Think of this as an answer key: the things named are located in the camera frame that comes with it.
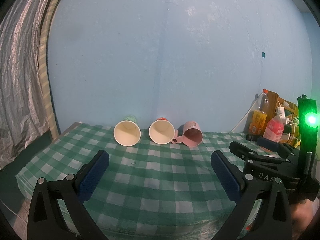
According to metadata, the orange paper cup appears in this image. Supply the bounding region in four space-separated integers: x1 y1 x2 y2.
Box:
149 118 175 145

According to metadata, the green paper cup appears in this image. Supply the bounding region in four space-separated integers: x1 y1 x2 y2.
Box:
113 115 141 147

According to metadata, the person's right hand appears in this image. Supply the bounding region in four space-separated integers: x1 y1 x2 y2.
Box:
290 198 319 239

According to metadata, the pink label drink bottle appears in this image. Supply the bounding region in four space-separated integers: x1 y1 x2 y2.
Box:
263 107 285 142

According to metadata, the orange cap juice bottle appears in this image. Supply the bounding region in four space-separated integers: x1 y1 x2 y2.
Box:
248 89 269 135

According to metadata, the wooden board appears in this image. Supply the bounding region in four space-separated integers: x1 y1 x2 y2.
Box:
261 89 279 122

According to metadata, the pink plastic mug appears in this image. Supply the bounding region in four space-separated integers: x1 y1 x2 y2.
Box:
171 121 203 147

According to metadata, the green checkered tablecloth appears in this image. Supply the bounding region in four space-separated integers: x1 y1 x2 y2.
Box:
15 122 297 240

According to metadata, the silver foil curtain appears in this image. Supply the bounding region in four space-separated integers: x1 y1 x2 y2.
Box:
1 0 49 168

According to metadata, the white cable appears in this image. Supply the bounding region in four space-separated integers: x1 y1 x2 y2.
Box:
230 93 266 133

